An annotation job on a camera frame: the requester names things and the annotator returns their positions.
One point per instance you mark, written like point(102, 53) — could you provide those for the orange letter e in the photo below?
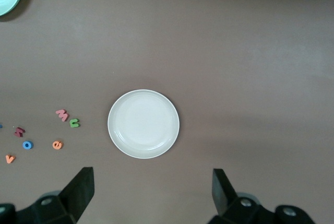
point(57, 144)

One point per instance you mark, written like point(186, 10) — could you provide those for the blue letter o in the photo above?
point(23, 144)

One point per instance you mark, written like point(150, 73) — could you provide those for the green letter n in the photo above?
point(74, 123)

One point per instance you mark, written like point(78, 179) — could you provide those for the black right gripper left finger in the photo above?
point(78, 195)

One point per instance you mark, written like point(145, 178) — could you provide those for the orange letter v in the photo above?
point(10, 159)

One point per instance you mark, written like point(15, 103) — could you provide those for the beige round plate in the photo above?
point(143, 124)

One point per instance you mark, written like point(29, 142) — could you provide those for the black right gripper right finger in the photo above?
point(224, 198)

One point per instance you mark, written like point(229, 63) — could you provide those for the brown table cover sheet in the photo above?
point(208, 51)

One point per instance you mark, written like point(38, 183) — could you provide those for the pink letter w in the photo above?
point(62, 115)

